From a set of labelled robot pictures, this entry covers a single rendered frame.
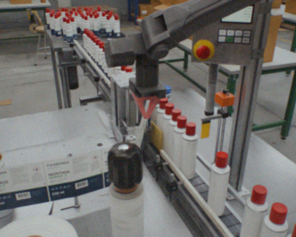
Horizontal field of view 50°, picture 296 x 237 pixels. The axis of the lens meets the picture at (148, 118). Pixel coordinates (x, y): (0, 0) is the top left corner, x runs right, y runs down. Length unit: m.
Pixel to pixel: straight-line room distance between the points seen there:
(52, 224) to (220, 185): 0.45
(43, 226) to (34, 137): 0.79
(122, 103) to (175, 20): 0.62
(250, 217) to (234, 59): 0.42
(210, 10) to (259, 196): 0.42
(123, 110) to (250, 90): 0.51
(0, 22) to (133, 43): 7.73
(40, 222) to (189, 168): 0.51
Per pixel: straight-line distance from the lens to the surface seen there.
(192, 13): 0.67
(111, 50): 0.71
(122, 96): 1.22
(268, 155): 1.40
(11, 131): 1.61
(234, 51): 0.92
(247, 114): 1.02
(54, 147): 1.32
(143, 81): 0.77
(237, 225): 0.99
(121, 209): 0.78
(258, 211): 0.81
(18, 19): 8.37
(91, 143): 1.32
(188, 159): 1.06
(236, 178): 1.13
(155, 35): 0.68
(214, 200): 0.95
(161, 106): 1.18
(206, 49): 0.90
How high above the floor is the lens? 1.57
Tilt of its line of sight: 28 degrees down
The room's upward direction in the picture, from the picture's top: straight up
